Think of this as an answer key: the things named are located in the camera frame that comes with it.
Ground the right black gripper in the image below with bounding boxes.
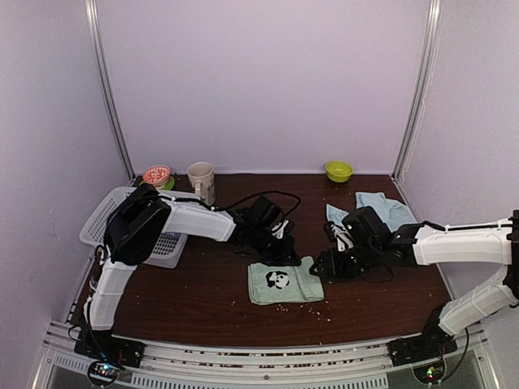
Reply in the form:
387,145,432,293
310,242,381,280

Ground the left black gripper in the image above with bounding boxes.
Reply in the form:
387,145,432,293
250,227,300,267

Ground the green panda towel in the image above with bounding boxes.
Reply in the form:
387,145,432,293
247,256,324,306

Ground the light blue towel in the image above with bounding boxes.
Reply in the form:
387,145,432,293
325,192,418,233

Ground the white plastic basket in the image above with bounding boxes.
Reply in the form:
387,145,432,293
79,186,187,269

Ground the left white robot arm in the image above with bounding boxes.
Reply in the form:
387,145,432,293
79,184,301,360

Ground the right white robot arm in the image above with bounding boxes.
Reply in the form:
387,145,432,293
310,207,518,358

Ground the lime green bowl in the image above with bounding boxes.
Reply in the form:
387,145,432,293
325,160,354,183

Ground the beige ceramic mug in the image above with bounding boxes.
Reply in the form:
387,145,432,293
187,161,216,206

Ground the green saucer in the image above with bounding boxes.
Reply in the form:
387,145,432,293
162,176,175,190

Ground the red patterned bowl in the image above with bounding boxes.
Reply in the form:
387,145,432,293
143,165,171,189

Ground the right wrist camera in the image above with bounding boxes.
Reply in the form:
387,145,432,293
324,221,354,252

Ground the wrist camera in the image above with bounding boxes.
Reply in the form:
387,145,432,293
324,221,354,252
250,195,294,239

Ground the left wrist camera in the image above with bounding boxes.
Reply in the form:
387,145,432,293
250,195,294,239

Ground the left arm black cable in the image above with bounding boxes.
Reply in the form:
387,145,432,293
157,190,304,222

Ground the front aluminium rail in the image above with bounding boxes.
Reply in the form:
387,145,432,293
40,319,494,389

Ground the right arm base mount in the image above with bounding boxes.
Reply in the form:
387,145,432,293
388,324,457,387

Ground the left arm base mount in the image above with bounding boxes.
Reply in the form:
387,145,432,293
74,323,145,387

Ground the right aluminium frame post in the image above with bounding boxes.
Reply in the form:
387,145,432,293
392,0,444,183

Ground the aluminium frame post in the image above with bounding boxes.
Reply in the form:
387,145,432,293
84,0,136,182
392,0,444,183

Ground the left aluminium frame post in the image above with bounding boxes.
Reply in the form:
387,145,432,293
84,0,136,182

